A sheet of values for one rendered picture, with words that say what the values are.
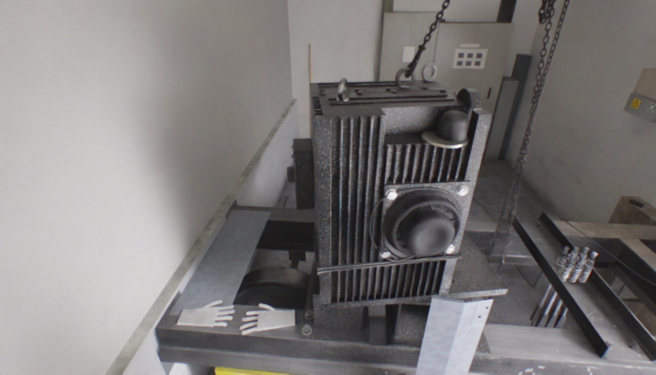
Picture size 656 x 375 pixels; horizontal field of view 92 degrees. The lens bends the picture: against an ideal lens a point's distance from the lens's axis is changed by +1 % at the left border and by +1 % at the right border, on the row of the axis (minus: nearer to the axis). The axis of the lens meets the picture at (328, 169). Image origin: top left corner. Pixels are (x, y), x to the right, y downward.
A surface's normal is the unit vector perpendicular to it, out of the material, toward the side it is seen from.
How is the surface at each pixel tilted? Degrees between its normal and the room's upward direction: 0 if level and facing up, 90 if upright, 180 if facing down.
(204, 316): 0
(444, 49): 90
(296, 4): 90
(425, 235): 90
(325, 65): 90
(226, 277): 0
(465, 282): 0
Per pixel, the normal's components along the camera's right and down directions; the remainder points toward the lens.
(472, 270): 0.00, -0.88
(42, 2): 1.00, 0.04
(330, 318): -0.09, 0.47
